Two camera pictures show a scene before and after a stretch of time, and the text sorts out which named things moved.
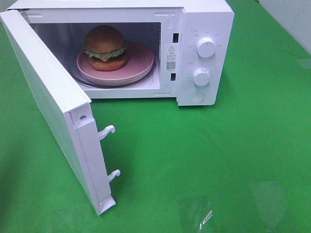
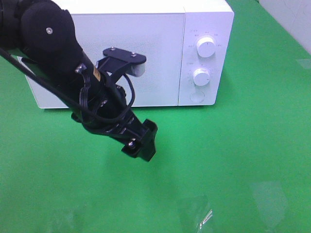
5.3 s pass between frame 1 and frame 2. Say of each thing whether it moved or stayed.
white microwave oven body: stayed
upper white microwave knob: stayed
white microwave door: moved
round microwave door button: stayed
